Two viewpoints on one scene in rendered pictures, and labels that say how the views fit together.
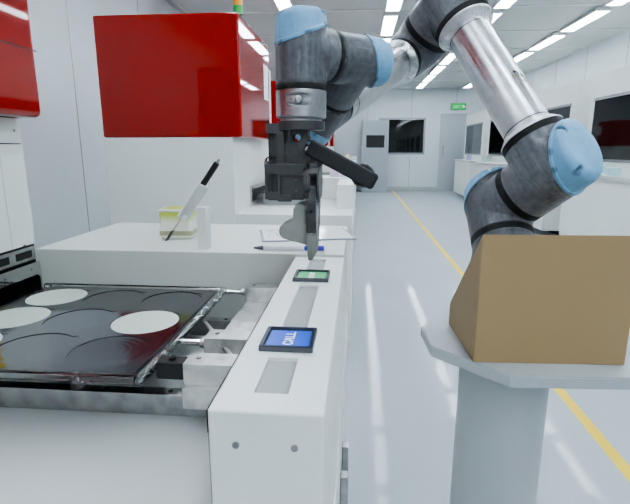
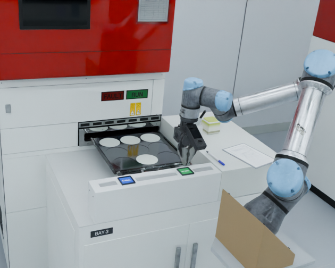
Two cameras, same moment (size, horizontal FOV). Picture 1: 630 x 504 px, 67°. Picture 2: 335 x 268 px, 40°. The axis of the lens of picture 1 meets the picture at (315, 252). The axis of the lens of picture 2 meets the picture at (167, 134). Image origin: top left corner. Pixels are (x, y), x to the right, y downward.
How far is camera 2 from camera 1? 1.54 m
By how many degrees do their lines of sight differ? 56
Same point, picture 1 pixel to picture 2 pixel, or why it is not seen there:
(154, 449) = not seen: hidden behind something
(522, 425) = not seen: outside the picture
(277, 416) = (92, 188)
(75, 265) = (167, 127)
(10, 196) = (154, 97)
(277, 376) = (108, 184)
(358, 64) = (207, 103)
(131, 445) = not seen: hidden behind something
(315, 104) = (186, 114)
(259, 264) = (202, 158)
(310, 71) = (185, 102)
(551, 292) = (236, 226)
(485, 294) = (220, 212)
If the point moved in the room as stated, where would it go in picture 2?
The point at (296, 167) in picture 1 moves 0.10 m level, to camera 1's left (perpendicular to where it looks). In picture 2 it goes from (179, 132) to (167, 123)
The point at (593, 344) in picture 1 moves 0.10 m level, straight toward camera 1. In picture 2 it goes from (245, 259) to (217, 257)
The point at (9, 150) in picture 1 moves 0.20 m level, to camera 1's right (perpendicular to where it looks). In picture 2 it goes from (158, 81) to (178, 94)
